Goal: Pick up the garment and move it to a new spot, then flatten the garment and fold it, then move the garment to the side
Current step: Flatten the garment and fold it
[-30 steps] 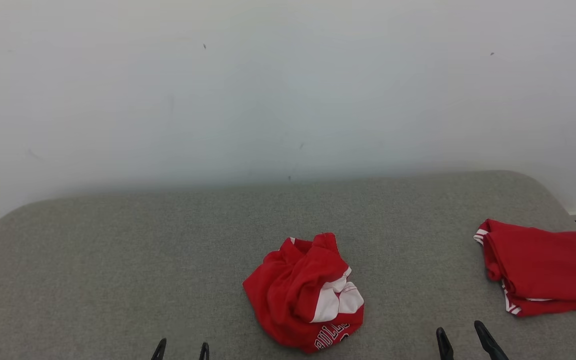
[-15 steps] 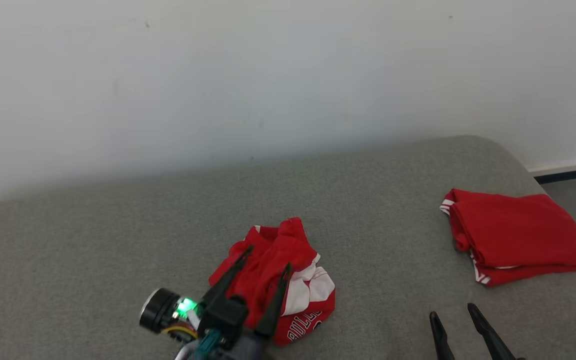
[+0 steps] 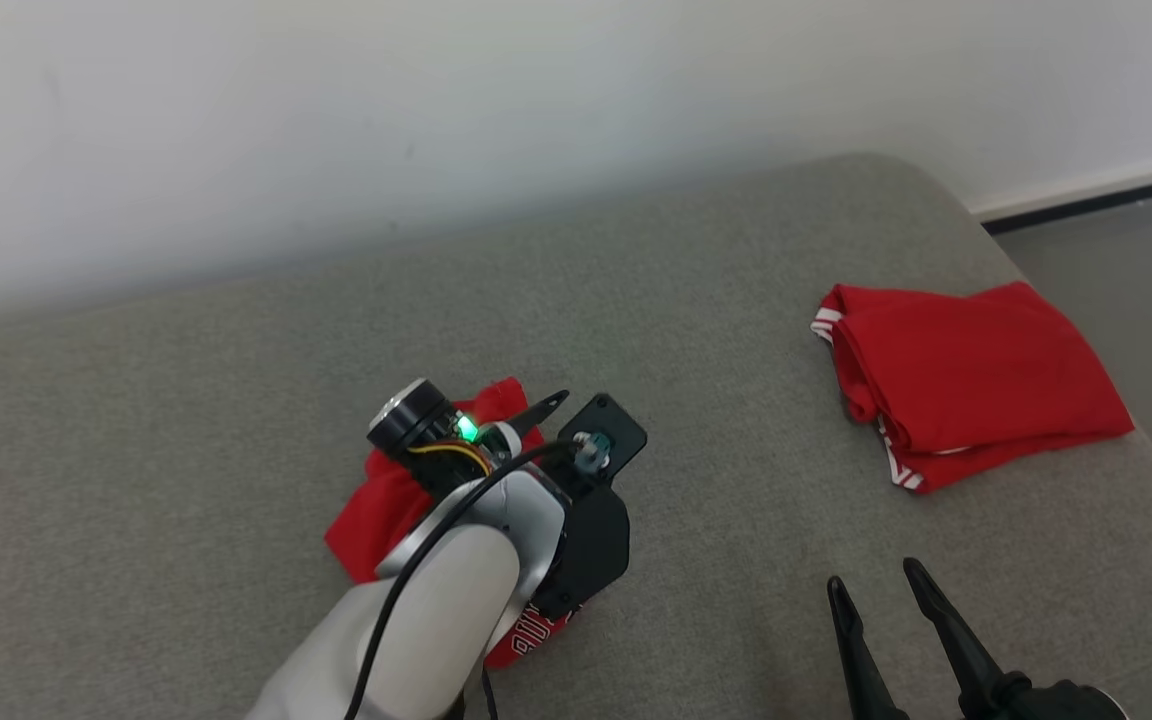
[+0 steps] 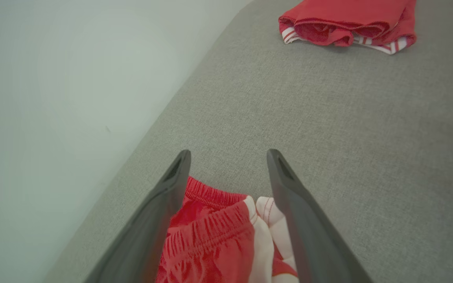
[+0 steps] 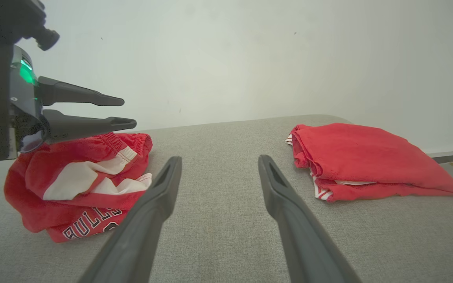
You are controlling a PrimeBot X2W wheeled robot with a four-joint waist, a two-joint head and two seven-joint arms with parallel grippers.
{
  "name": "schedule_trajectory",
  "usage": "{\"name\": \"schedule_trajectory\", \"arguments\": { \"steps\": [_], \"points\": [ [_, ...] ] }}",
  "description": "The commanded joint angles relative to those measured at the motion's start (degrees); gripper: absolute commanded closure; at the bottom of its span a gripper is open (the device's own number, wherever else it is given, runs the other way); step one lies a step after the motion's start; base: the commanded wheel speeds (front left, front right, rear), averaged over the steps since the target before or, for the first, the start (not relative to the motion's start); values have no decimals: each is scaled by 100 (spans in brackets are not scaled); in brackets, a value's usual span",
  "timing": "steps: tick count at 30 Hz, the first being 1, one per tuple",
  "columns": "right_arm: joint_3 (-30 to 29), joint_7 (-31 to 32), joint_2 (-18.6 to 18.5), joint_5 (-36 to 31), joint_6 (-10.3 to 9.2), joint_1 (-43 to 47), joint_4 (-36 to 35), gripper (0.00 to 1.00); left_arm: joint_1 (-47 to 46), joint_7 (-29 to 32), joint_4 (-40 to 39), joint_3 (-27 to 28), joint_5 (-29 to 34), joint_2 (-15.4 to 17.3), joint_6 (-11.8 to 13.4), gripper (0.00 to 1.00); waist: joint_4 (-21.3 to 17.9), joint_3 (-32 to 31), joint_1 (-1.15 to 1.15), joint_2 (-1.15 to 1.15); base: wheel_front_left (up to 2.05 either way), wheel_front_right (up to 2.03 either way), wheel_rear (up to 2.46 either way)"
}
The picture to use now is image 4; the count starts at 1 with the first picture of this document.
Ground red Bulls shorts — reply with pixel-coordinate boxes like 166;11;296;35
155;175;300;283

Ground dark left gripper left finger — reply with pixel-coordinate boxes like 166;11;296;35
84;149;192;283

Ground grey fabric sofa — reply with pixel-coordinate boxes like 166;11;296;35
44;0;453;283

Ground red Bulls 23 jersey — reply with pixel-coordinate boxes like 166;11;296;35
278;0;417;55

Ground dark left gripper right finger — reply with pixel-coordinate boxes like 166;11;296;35
266;149;375;283

